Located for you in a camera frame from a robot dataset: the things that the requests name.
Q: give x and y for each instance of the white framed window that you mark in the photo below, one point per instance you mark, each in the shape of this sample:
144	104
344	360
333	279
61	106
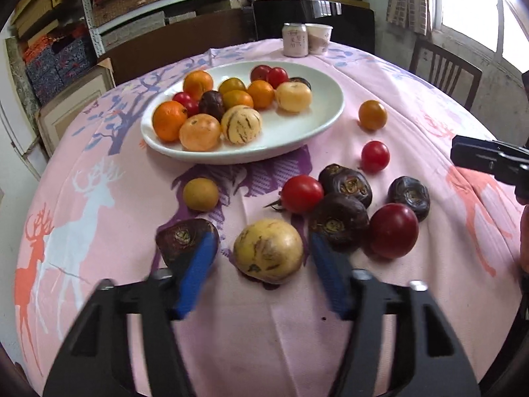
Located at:
467	8

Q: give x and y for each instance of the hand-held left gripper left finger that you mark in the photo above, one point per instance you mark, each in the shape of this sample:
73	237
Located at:
194	281

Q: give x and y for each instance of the white oval plate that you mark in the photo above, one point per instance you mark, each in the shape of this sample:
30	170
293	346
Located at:
289	128

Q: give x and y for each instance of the beige framed board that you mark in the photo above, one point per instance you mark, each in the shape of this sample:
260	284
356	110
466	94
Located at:
70	107

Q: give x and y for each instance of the pale drink can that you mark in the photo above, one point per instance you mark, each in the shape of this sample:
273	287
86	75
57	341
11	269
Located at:
294	40

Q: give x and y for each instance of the dark water chestnut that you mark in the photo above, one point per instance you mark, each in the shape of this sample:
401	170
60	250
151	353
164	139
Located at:
347	184
300	83
337	223
409	196
182	240

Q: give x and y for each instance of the stack of blue patterned boxes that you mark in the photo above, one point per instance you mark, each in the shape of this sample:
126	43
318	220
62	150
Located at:
58	70

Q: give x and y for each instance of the brown wooden board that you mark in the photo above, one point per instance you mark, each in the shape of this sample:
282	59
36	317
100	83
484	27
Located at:
173	45

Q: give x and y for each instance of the small brown longan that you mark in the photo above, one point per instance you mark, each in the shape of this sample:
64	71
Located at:
201	194

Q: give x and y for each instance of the black glossy panel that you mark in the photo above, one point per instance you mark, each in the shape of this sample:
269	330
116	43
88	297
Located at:
351	25

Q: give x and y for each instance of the red tomato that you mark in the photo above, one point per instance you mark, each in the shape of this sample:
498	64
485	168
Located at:
301	193
191	108
375	156
180	97
277	76

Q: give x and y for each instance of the small orange tomato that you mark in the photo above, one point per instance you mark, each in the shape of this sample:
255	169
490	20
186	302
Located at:
372	114

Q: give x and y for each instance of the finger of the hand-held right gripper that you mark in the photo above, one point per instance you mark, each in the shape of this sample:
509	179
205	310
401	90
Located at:
475	154

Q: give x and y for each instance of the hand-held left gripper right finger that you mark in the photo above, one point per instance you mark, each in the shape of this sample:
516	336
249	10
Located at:
330	281

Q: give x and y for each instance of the white paper cup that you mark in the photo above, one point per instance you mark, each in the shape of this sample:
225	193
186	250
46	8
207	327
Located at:
320	39

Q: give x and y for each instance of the dark wooden chair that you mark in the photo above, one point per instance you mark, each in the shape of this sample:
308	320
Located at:
448	58

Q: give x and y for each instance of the yellow pepino melon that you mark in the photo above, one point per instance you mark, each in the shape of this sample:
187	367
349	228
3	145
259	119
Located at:
268	250

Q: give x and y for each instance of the orange tangerine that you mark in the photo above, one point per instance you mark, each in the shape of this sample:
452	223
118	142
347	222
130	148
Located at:
239	100
198	84
261	94
169	120
231	84

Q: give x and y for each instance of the pink deer print tablecloth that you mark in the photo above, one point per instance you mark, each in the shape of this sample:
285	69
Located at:
103	256

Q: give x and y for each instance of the pale orange persimmon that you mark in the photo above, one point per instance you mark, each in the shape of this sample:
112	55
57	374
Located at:
293	96
199	132

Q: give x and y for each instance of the white metal shelf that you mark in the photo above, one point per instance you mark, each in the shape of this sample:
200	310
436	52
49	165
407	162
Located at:
89	8

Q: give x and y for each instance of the striped pepino melon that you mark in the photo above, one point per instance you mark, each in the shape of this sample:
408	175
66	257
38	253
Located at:
241	124

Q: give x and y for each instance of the person's right hand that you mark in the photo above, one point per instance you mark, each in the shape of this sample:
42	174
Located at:
525	240

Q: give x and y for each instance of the checked curtain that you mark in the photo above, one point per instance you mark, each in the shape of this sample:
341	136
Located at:
409	0

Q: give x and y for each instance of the grey mottled board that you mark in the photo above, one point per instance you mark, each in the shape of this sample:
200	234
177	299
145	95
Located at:
18	74

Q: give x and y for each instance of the dark purple fruit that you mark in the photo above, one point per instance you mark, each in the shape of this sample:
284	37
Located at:
210	104

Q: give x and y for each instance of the stack of tan boxes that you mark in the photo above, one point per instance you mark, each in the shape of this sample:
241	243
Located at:
41	0

